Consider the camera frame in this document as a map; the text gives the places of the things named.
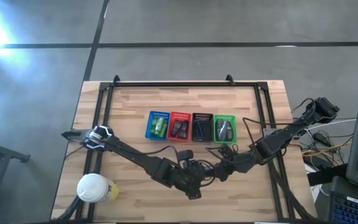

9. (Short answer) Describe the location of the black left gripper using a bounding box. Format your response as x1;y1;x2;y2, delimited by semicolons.
175;161;213;201

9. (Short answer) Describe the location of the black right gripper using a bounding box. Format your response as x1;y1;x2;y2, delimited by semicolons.
212;152;259;183

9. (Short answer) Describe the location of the black squeeze tube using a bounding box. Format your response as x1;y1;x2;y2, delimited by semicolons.
171;119;182;137
178;120;189;140

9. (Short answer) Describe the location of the green plastic basket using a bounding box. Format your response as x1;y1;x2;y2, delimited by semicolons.
213;114;238;145

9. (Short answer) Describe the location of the black plastic basket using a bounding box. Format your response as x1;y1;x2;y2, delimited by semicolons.
191;112;214;143

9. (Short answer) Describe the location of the red plastic basket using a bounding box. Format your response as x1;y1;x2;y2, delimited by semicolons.
167;111;192;142

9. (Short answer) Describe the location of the blue plastic basket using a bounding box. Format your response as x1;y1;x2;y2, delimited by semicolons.
144;110;171;141

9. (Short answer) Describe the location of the white-lidded yellow wipes canister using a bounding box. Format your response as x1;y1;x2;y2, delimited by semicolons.
76;172;120;203

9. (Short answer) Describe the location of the black power adapter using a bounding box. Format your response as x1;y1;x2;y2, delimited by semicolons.
312;132;332;147

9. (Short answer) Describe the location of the black keyboard with blue keys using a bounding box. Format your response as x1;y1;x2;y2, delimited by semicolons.
328;176;358;224

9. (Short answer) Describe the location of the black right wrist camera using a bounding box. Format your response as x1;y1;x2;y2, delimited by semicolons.
218;144;235;159

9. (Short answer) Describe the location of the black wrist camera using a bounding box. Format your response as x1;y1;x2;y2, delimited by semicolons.
178;149;195;162
218;144;235;159

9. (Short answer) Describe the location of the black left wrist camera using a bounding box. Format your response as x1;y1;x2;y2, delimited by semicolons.
178;149;195;162

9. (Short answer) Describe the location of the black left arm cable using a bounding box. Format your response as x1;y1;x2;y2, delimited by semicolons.
141;144;217;187

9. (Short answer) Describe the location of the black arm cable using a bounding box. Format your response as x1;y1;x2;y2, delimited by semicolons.
242;98;318;147
141;144;217;187

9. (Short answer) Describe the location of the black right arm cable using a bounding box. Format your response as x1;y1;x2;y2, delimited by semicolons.
242;98;318;147

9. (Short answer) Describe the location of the black aluminium table frame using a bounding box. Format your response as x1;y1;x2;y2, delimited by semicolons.
75;74;318;222

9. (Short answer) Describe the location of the yellow cable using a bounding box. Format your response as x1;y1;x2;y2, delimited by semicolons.
302;142;354;158

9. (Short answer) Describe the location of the white cable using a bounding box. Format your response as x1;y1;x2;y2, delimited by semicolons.
305;118;357;131

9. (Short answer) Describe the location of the black mounting bracket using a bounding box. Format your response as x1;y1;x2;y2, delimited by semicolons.
61;129;84;141

